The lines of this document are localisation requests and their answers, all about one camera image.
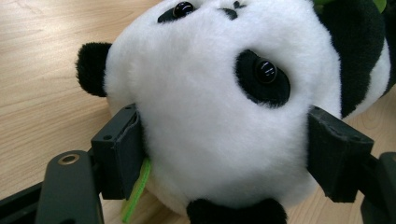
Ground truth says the panda plush toy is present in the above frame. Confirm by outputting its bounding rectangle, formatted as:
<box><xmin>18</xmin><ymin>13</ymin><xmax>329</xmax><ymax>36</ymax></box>
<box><xmin>75</xmin><ymin>0</ymin><xmax>396</xmax><ymax>224</ymax></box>

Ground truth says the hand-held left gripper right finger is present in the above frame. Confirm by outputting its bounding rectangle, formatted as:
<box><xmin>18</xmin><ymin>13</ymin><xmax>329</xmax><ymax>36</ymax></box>
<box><xmin>306</xmin><ymin>105</ymin><xmax>375</xmax><ymax>203</ymax></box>

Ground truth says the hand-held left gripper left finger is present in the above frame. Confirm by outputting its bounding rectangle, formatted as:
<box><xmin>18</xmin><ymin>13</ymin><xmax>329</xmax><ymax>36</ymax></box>
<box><xmin>91</xmin><ymin>104</ymin><xmax>148</xmax><ymax>201</ymax></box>

